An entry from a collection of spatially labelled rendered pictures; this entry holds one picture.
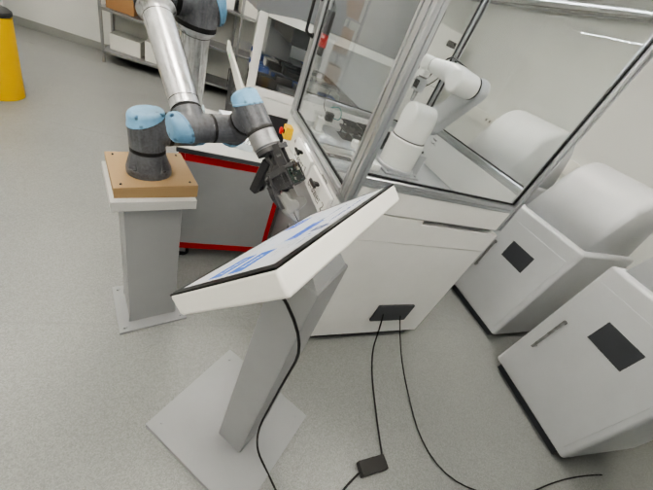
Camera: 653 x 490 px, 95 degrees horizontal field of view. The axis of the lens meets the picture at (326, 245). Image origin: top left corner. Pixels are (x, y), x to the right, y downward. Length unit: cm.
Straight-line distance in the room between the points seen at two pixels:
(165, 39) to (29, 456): 141
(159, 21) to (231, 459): 147
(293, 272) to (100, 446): 126
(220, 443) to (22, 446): 66
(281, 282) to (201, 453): 116
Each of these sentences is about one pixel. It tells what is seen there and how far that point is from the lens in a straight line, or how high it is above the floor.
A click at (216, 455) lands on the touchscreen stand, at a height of 4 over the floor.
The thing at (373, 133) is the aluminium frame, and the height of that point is 124.
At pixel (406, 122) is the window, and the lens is 111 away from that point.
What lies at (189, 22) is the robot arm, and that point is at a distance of 113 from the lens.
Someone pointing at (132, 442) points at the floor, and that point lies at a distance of 157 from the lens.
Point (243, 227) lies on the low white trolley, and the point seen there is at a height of 30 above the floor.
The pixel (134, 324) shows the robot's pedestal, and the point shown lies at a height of 2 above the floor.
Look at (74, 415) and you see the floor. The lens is 164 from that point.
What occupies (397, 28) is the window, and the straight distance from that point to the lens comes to 118.
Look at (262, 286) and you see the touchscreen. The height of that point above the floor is 115.
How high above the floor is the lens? 148
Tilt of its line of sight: 35 degrees down
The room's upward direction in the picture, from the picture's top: 25 degrees clockwise
